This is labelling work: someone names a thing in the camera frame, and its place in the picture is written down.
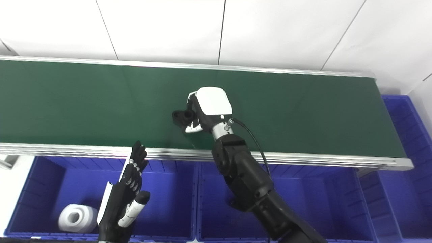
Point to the white cylindrical part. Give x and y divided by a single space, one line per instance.
77 218

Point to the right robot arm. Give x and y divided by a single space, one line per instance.
249 185

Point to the blue bin with black part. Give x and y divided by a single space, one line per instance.
320 202

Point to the green conveyor belt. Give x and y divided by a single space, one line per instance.
101 108

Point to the blue bin at conveyor end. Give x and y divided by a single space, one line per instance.
405 189

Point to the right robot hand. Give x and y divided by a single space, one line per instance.
209 108

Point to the blue bin with white part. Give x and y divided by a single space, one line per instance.
162 199

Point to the black flanged metal part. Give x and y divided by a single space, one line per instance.
184 116

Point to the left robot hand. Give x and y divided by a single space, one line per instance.
123 199

